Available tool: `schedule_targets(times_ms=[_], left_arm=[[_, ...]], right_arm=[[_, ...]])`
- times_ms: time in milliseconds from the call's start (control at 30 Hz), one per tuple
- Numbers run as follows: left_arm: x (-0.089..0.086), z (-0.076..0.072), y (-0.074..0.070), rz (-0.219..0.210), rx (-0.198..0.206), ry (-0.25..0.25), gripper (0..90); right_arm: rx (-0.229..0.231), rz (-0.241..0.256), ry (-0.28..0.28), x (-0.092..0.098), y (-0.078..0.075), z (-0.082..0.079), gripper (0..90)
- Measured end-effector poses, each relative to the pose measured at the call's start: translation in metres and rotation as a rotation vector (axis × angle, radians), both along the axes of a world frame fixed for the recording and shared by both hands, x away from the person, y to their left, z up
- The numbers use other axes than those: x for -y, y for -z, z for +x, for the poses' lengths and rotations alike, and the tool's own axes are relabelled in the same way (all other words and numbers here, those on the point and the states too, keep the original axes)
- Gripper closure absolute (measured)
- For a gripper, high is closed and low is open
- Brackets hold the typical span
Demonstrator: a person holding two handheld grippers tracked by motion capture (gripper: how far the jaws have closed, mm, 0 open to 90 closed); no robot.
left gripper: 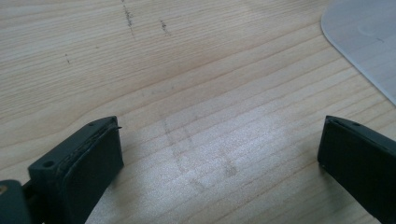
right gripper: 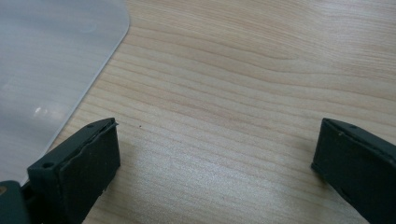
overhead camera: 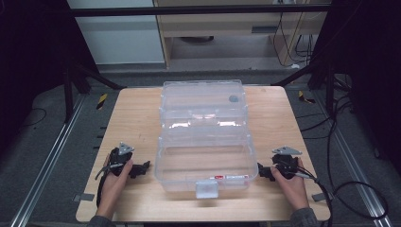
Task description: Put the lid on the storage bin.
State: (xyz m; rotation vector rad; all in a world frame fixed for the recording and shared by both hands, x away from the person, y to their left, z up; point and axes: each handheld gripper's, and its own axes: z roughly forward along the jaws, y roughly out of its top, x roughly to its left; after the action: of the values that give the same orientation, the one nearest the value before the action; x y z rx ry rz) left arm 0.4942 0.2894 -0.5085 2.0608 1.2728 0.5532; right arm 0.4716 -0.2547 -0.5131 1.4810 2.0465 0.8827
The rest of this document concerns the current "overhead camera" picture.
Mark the aluminium floor rail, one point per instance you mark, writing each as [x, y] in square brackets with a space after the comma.
[47, 160]
[356, 170]

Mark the person's left hand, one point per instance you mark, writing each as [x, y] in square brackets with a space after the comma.
[111, 192]

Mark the person's right hand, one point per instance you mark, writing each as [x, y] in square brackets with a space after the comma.
[292, 192]

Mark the yellow black striped tape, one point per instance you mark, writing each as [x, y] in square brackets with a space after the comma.
[304, 97]
[101, 101]

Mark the grey tape piece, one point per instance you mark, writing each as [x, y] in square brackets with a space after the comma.
[319, 197]
[83, 197]

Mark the grey round sticker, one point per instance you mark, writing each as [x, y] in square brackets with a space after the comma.
[233, 98]

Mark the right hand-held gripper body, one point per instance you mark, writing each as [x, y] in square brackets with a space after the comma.
[286, 160]

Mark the white cabinet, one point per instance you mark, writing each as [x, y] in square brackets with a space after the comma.
[119, 41]

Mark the black horizontal frame bar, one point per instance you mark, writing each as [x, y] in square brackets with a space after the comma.
[189, 10]

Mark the clear plastic storage box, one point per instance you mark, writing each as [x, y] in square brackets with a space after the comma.
[205, 164]

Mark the black metal stand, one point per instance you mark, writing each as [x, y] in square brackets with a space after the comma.
[329, 91]
[67, 94]

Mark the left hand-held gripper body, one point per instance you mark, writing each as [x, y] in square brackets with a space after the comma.
[119, 157]

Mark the light wooden desk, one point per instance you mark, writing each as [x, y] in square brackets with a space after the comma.
[220, 22]

